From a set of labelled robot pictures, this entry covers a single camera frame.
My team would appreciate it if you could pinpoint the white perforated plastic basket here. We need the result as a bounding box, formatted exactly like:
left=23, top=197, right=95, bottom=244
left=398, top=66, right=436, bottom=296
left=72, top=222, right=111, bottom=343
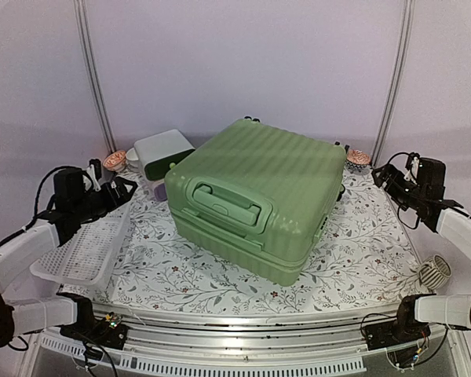
left=30, top=203, right=130, bottom=289

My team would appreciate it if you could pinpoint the floral white table mat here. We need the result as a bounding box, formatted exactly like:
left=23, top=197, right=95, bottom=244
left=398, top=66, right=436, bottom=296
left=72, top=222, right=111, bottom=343
left=71, top=171, right=422, bottom=317

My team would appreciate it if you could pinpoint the white green drawer box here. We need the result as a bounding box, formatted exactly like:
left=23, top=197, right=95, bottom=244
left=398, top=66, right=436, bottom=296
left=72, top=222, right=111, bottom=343
left=133, top=130, right=195, bottom=181

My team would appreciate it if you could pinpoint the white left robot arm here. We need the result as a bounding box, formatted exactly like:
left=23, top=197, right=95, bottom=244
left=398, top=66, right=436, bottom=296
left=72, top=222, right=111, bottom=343
left=0, top=159, right=138, bottom=348

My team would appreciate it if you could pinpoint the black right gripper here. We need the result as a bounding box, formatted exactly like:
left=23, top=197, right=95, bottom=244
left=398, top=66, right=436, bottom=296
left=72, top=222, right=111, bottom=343
left=373, top=163, right=427, bottom=210

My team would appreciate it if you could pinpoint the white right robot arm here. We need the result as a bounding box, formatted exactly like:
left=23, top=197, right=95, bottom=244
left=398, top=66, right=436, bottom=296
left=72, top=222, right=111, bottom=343
left=372, top=152, right=471, bottom=342

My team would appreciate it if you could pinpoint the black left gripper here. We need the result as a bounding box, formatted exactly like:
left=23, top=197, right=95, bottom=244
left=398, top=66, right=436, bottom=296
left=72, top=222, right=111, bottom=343
left=73, top=175, right=138, bottom=222

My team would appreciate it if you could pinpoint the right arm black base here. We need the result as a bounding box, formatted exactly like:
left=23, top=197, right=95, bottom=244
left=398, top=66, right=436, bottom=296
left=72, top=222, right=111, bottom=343
left=360, top=313, right=431, bottom=350

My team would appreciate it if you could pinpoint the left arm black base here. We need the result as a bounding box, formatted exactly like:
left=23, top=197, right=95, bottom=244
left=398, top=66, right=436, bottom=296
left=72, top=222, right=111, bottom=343
left=83, top=312, right=129, bottom=350

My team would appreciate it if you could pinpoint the purple drawer box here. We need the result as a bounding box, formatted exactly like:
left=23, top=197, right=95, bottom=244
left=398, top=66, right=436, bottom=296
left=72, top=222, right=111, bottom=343
left=152, top=179, right=167, bottom=202

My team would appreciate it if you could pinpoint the green hard-shell suitcase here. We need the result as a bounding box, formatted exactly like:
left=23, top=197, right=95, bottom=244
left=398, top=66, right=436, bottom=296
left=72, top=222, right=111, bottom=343
left=165, top=117, right=347, bottom=287

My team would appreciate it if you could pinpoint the white ribbed round object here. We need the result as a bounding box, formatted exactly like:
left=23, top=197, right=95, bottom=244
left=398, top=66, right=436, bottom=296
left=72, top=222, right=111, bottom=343
left=417, top=254, right=451, bottom=291

